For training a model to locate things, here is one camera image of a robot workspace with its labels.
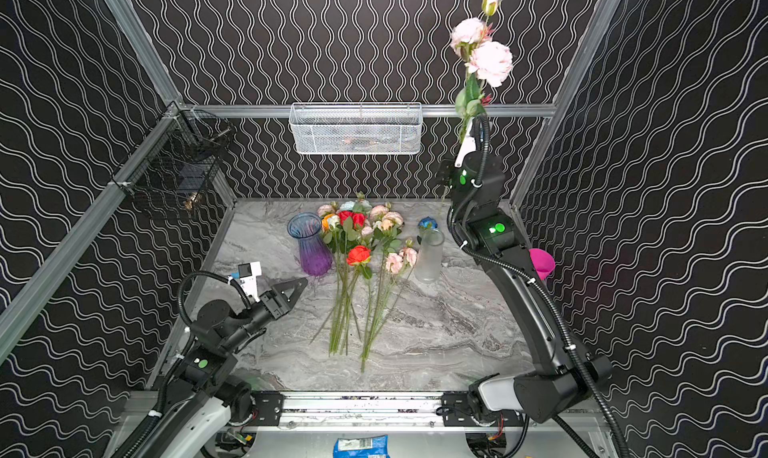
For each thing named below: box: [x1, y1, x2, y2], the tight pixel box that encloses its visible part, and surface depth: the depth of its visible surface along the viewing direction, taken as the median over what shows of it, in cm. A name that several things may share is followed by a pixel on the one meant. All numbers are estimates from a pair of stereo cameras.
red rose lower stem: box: [329, 245, 372, 357], surface depth 94 cm
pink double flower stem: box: [361, 239, 418, 373], surface depth 99 cm
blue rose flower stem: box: [418, 216, 438, 229], surface depth 109 cm
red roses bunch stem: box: [309, 204, 373, 357], surface depth 97 cm
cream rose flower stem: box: [370, 202, 404, 261], surface depth 108 cm
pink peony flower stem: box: [450, 0, 514, 143], surface depth 54 cm
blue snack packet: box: [333, 434, 390, 458], surface depth 70 cm
